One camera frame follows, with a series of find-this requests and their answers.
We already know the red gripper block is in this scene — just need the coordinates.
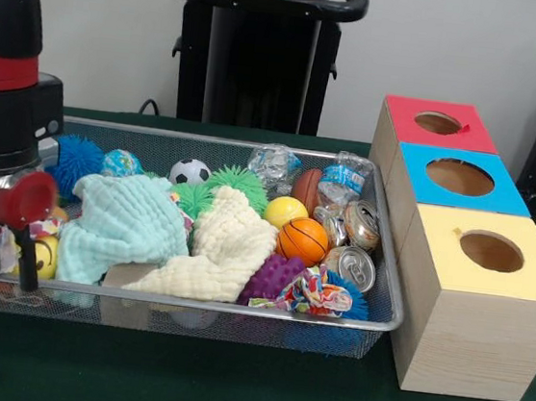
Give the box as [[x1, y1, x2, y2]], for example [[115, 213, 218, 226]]
[[0, 166, 62, 295]]

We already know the mint green waffle cloth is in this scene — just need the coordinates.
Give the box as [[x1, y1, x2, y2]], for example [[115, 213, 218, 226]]
[[54, 165, 198, 296]]

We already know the cream waffle cloth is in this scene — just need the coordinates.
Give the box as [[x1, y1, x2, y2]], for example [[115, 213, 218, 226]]
[[120, 175, 284, 308]]

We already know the orange toy basketball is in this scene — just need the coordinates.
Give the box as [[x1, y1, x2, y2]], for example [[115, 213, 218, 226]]
[[273, 214, 332, 270]]

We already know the silver mesh bin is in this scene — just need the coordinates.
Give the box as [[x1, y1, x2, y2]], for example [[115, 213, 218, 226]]
[[0, 106, 424, 364]]

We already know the wooden three-hole box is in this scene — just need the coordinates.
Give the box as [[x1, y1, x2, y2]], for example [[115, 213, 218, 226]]
[[342, 93, 536, 401]]

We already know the small blue spiky ball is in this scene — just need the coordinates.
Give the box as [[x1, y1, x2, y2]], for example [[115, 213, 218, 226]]
[[42, 132, 107, 205]]

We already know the globe print ball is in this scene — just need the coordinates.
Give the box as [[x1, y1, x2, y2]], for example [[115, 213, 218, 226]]
[[100, 146, 146, 181]]

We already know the black and white soccer ball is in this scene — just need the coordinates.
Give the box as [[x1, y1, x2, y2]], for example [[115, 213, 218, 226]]
[[168, 156, 215, 189]]

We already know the purple spiky ball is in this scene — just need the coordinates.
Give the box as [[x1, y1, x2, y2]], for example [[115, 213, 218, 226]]
[[236, 249, 309, 312]]

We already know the yellow ball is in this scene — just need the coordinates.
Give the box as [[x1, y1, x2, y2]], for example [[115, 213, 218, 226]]
[[262, 193, 312, 233]]

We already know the black looped cable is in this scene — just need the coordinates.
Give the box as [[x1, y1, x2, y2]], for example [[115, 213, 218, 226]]
[[139, 97, 164, 116]]

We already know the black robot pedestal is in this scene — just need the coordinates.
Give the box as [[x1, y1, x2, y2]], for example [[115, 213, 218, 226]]
[[154, 0, 370, 141]]

